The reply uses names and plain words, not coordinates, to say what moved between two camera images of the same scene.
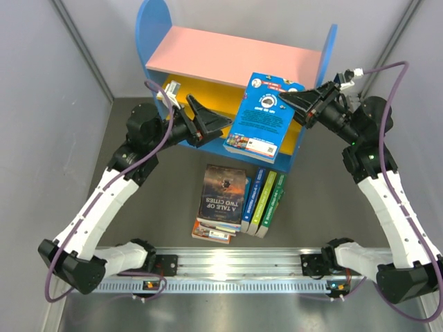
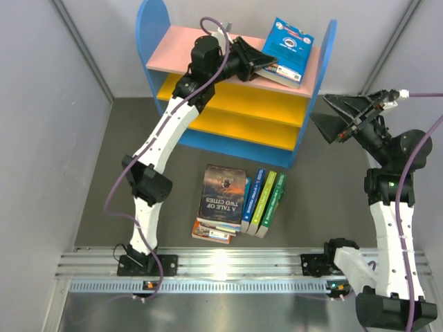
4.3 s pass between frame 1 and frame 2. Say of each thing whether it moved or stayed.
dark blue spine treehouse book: stayed
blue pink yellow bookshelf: stayed
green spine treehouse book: stayed
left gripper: moved
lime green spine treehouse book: stayed
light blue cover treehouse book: moved
